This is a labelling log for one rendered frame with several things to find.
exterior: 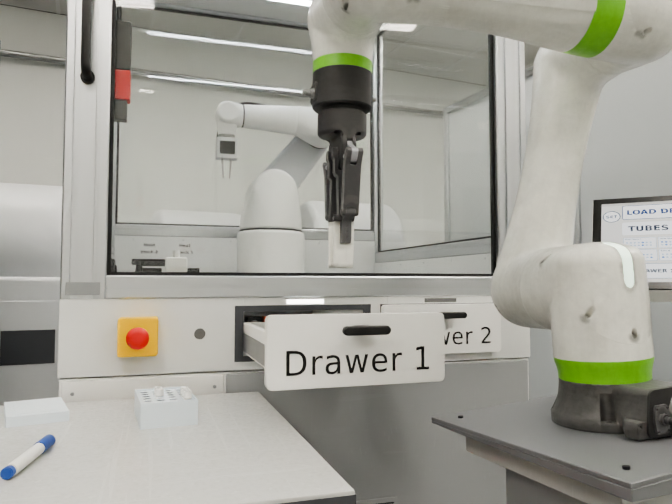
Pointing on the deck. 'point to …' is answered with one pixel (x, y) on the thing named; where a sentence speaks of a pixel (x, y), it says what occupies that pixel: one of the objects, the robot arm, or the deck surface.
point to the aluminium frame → (504, 114)
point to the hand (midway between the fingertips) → (340, 245)
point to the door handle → (86, 43)
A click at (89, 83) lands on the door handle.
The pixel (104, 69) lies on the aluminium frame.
